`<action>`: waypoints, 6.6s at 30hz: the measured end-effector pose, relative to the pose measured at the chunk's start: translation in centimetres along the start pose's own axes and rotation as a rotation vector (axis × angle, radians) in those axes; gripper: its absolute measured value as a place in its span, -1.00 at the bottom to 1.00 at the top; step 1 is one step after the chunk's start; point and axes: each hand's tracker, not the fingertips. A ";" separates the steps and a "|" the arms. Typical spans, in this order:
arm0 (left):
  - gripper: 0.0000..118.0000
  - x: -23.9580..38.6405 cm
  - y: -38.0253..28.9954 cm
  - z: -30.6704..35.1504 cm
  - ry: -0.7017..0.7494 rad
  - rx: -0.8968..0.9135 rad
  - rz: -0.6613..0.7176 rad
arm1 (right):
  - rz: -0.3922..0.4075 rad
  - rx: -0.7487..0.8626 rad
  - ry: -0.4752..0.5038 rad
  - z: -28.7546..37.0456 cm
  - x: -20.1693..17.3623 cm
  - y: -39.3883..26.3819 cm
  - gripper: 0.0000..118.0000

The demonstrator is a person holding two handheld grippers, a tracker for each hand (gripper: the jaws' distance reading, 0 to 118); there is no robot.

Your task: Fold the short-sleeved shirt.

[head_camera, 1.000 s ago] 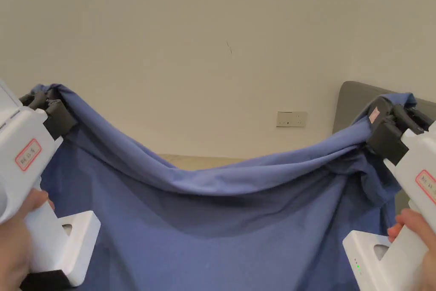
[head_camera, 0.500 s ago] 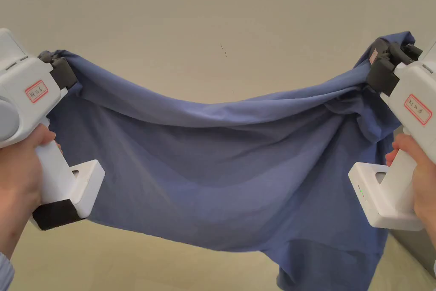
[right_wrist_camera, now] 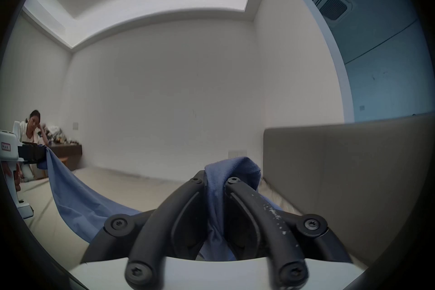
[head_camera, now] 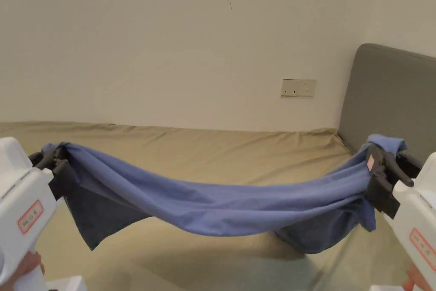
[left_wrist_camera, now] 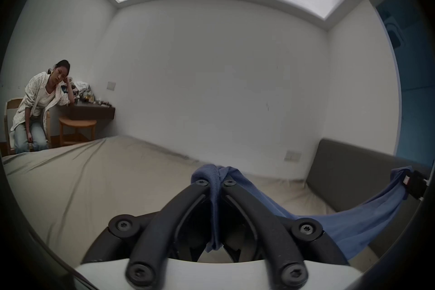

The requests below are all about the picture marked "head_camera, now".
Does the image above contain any blue shirt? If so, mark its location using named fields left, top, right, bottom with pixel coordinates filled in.
left=40, top=134, right=408, bottom=256

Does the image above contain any bed with beige sheet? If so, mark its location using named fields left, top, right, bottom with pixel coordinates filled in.
left=0, top=121, right=414, bottom=291

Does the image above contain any person's left hand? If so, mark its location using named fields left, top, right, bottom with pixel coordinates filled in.
left=0, top=251, right=46, bottom=291

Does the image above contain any person's right hand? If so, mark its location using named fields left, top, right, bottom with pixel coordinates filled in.
left=401, top=264, right=427, bottom=291

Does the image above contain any grey padded headboard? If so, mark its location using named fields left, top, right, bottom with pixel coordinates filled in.
left=338, top=43, right=436, bottom=182

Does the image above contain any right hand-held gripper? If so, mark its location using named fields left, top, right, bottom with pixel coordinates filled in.
left=365, top=144, right=436, bottom=291

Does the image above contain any beige wall socket plate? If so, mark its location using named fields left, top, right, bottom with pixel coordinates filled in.
left=280, top=78, right=317, bottom=98

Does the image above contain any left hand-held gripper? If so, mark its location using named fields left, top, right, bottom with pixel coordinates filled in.
left=0, top=136, right=75, bottom=291

